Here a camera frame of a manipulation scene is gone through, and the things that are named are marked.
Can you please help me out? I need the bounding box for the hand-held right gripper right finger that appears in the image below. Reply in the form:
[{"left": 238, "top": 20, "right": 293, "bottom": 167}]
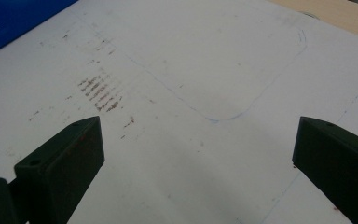
[{"left": 292, "top": 116, "right": 358, "bottom": 224}]

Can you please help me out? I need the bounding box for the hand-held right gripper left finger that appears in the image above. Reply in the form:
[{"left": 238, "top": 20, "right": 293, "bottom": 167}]
[{"left": 13, "top": 116, "right": 105, "bottom": 224}]

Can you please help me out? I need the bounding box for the dark blue cardboard box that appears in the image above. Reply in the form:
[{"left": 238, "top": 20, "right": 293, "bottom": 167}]
[{"left": 0, "top": 0, "right": 79, "bottom": 57}]

